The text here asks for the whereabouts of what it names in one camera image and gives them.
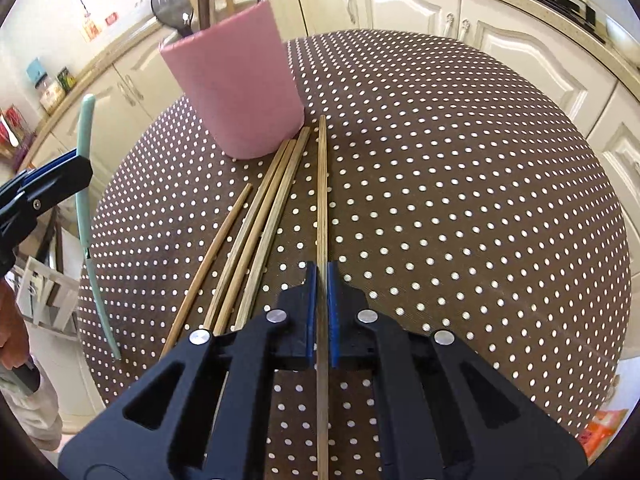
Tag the person's left hand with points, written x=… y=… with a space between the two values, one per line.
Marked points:
x=14 y=330

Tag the brown polka dot tablecloth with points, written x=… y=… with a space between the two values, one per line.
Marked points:
x=425 y=210

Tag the small red jar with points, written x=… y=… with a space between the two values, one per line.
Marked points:
x=110 y=19

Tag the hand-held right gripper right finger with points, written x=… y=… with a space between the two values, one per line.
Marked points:
x=334 y=310

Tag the countertop utensil holder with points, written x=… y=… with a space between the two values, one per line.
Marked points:
x=14 y=127

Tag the orange package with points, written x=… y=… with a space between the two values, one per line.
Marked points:
x=605 y=430

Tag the metal spoon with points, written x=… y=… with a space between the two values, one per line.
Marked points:
x=170 y=2

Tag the pink cup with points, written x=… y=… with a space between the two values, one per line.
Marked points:
x=235 y=85

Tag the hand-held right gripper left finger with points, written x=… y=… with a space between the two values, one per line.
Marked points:
x=311 y=310

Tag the blue carton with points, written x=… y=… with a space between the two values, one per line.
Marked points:
x=36 y=71

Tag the bamboo chopstick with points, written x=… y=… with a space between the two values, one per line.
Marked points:
x=214 y=255
x=272 y=228
x=245 y=234
x=257 y=237
x=322 y=185

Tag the small dark jar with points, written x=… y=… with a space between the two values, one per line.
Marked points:
x=65 y=79

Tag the orange bottle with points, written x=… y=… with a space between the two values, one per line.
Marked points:
x=90 y=27

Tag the light blue sheathed knife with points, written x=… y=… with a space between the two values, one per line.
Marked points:
x=83 y=125

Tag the white lid glass jar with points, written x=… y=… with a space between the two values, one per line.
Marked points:
x=51 y=95

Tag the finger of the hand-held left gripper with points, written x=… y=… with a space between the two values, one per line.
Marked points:
x=52 y=162
x=65 y=180

